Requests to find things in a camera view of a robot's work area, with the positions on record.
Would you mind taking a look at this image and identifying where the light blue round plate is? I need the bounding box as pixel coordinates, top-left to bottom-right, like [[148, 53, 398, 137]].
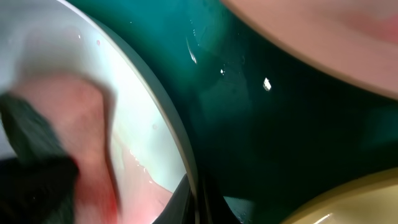
[[1, 1, 200, 223]]

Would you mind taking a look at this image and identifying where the yellow green-rimmed round plate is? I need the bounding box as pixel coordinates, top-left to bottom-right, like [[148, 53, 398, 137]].
[[282, 168, 397, 224]]

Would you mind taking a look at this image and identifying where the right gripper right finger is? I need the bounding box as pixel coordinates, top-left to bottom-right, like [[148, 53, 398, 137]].
[[198, 175, 241, 224]]

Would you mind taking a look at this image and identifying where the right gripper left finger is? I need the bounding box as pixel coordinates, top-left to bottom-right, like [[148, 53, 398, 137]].
[[152, 175, 195, 224]]

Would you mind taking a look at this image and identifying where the green and red sponge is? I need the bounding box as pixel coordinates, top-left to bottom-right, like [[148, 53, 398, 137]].
[[1, 74, 118, 223]]

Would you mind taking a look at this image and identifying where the white round plate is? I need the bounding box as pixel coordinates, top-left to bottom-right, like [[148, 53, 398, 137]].
[[222, 0, 397, 99]]

